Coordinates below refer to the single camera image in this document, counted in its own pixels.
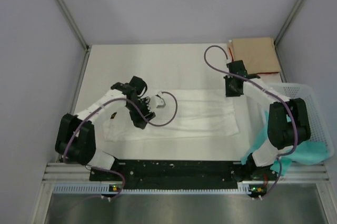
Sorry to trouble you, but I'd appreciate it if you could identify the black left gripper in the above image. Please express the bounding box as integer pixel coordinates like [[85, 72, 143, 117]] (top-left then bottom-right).
[[126, 98, 155, 129]]

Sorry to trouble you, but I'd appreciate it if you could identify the white printed t shirt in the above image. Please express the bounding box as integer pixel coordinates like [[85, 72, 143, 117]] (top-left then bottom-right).
[[103, 89, 239, 143]]

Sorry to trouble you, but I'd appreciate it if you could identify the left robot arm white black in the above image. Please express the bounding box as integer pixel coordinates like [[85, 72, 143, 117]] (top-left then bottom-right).
[[55, 76, 155, 180]]

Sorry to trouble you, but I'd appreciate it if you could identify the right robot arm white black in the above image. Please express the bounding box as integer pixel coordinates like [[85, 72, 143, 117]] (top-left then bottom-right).
[[224, 61, 311, 180]]

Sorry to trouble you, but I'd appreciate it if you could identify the folded red t shirt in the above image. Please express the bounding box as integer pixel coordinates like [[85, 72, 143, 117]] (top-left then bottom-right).
[[228, 48, 279, 75]]

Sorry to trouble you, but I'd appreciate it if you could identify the folded tan t shirt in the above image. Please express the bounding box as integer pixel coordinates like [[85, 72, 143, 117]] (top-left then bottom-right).
[[227, 37, 281, 74]]

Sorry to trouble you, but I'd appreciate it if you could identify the white plastic basket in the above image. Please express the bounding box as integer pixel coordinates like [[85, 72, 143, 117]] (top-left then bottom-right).
[[269, 83, 334, 158]]

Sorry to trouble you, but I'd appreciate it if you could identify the teal t shirt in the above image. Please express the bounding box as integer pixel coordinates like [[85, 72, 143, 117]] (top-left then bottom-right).
[[241, 125, 330, 176]]

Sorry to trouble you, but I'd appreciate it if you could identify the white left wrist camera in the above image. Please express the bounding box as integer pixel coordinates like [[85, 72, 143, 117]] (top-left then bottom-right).
[[148, 91, 166, 111]]

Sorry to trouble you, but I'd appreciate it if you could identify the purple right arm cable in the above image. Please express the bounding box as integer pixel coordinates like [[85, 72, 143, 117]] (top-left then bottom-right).
[[204, 46, 301, 200]]

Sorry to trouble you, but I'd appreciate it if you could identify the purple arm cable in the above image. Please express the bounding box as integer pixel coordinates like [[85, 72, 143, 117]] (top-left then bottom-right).
[[204, 46, 301, 200], [62, 91, 179, 200]]

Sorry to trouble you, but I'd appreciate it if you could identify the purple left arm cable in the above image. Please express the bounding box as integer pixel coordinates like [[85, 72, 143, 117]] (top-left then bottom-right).
[[62, 91, 179, 200]]

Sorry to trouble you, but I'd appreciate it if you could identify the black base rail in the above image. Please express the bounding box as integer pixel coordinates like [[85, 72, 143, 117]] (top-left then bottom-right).
[[89, 158, 279, 190]]

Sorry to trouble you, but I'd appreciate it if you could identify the perforated white cable duct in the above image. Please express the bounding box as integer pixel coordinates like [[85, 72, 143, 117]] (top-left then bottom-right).
[[53, 183, 252, 196]]

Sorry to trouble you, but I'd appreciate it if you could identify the left aluminium frame post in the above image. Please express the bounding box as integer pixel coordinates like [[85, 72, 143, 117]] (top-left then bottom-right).
[[39, 0, 91, 52]]

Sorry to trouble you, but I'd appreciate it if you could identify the aluminium frame post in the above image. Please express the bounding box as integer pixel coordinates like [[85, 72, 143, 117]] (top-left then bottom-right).
[[39, 0, 91, 52], [273, 0, 322, 47]]

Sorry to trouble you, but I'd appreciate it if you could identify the aluminium front frame rail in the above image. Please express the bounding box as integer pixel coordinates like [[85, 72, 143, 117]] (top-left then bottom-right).
[[43, 162, 330, 183]]

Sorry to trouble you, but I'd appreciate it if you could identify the right aluminium frame post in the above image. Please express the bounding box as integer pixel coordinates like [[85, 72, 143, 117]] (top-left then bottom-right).
[[273, 0, 322, 47]]

